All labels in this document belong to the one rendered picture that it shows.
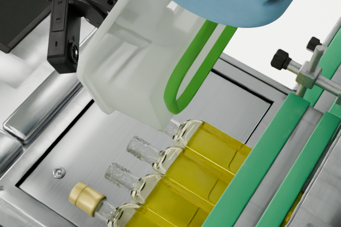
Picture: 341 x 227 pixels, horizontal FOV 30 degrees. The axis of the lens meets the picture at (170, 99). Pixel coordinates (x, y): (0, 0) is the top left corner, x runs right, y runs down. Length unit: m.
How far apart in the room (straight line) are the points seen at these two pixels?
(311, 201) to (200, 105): 0.44
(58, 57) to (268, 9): 0.37
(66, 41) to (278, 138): 0.30
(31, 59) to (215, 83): 0.37
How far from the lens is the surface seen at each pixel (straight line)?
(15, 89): 1.26
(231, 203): 0.80
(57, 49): 0.80
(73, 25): 0.83
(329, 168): 0.83
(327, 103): 1.04
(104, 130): 1.14
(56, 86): 1.20
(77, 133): 1.14
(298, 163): 0.85
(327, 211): 0.81
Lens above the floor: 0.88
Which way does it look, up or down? 14 degrees up
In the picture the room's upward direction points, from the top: 60 degrees counter-clockwise
